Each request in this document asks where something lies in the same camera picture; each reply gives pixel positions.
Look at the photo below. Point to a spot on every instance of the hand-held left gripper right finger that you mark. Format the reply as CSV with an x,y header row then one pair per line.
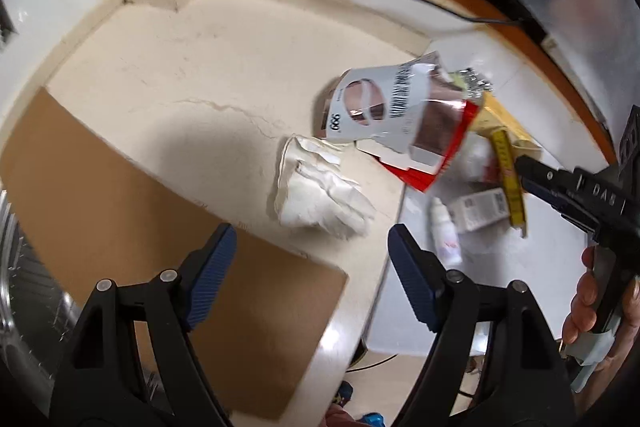
x,y
412,272

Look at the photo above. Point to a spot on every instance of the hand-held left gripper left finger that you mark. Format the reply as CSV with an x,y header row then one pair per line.
x,y
215,267

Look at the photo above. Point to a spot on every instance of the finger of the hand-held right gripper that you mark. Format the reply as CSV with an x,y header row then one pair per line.
x,y
565,192

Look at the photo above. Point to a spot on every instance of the yellow measuring tape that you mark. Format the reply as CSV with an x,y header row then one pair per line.
x,y
515,202

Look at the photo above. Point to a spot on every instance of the white paper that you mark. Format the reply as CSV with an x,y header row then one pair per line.
x,y
320,192

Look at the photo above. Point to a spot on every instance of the silver foil snack bag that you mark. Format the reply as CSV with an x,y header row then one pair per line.
x,y
380,97

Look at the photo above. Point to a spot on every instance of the person's right hand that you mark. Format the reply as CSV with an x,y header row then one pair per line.
x,y
582,302

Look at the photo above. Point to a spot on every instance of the white dropper bottle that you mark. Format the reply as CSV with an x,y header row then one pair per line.
x,y
446,237

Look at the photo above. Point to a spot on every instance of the small white box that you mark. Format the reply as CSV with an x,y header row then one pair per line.
x,y
480,209

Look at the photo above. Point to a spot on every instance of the red and white packet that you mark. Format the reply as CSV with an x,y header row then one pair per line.
x,y
425,179

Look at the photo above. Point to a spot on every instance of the yellow box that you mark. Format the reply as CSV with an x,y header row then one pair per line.
x,y
500,117

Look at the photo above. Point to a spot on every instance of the brown cardboard sheet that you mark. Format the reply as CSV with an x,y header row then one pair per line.
x,y
125,217

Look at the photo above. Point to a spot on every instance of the crumpled silver foil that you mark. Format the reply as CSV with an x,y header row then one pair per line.
x,y
475,82

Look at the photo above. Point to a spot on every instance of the metal sink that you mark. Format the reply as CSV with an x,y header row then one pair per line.
x,y
30,307

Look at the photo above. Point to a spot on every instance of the orange window frame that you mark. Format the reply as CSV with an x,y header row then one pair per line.
x,y
575,102

